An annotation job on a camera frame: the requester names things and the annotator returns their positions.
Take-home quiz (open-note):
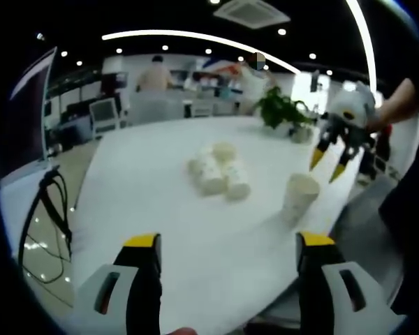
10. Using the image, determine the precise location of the bright window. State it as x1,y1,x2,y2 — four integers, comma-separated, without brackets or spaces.
292,71,336,112

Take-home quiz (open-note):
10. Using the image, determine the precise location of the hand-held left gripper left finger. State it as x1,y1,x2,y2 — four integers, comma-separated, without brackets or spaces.
75,232,163,335

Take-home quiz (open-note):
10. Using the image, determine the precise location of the white table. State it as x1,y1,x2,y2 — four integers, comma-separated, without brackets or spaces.
71,117,357,335

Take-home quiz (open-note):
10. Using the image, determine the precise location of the red blue wall banner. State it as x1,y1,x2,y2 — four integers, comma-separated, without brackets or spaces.
200,58,247,75

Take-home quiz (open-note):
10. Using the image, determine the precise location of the white paper cup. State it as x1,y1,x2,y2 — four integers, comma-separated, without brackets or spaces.
281,173,321,230

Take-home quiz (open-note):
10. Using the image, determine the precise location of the black cable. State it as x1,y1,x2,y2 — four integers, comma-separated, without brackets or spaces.
18,166,73,284

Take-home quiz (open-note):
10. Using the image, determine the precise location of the pile of printed paper cups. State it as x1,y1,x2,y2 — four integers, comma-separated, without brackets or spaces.
187,141,251,202

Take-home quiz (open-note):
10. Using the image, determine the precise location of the white office chair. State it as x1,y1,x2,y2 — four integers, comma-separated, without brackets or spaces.
89,97,120,139

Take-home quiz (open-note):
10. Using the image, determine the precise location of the green potted plant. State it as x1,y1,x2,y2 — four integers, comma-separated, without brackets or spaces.
253,86,314,137

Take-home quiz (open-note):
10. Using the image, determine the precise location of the person's right hand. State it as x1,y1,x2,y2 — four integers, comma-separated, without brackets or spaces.
367,104,394,133

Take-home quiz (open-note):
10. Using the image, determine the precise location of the ceiling air conditioner vent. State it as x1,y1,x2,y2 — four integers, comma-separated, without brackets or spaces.
212,0,291,29

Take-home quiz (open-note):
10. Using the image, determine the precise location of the small beige jar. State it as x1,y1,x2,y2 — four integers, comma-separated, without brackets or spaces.
291,126,314,144

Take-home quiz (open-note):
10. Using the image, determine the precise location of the curved ceiling light strip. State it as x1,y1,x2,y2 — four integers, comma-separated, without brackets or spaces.
345,0,377,83
101,29,301,75

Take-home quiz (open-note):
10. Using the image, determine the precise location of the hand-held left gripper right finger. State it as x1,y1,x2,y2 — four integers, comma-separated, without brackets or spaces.
295,230,394,335

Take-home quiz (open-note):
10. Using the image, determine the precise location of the white wall shelving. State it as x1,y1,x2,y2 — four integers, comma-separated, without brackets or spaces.
170,68,240,102

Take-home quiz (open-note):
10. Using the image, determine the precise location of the wall screen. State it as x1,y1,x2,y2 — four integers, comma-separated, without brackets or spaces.
103,71,130,95

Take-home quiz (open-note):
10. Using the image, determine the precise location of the grey desk partition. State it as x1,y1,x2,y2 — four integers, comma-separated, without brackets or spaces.
127,92,184,126

